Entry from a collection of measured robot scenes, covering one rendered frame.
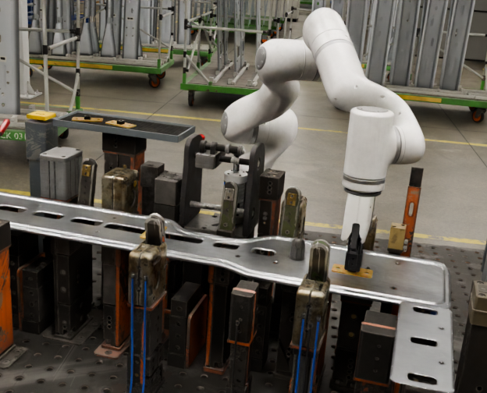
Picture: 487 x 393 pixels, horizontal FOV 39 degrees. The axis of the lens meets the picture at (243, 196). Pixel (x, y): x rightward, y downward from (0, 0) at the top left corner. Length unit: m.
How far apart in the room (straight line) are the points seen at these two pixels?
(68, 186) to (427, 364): 1.03
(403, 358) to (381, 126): 0.43
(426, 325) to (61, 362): 0.84
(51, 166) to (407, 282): 0.93
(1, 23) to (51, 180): 4.08
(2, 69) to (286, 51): 4.37
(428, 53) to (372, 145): 7.41
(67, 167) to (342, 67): 0.76
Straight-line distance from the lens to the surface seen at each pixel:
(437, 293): 1.44
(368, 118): 1.30
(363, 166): 1.32
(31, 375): 1.65
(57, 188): 1.81
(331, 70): 1.45
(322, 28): 1.54
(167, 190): 1.72
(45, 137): 2.01
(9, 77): 5.85
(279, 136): 2.03
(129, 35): 9.23
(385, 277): 1.47
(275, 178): 1.65
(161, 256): 1.41
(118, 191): 1.73
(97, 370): 1.64
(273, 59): 1.67
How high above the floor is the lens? 1.61
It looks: 19 degrees down
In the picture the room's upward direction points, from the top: 4 degrees clockwise
